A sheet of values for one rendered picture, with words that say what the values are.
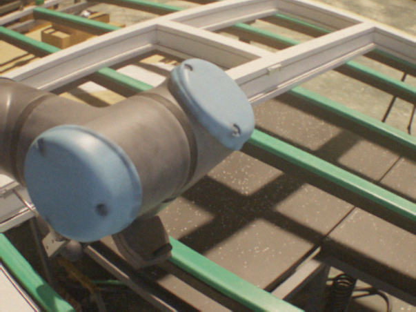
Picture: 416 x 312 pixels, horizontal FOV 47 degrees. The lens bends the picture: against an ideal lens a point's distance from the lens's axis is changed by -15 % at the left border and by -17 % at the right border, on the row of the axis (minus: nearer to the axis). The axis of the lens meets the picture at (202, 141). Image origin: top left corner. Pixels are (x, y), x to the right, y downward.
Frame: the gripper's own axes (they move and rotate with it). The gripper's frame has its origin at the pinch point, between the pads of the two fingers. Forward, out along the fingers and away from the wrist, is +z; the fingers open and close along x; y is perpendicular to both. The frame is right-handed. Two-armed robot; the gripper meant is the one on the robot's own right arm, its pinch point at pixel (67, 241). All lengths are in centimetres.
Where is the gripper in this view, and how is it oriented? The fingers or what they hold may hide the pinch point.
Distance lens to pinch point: 72.5
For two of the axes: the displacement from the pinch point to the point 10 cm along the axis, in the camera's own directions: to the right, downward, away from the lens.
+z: -6.0, 5.3, 6.0
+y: -4.3, -8.5, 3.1
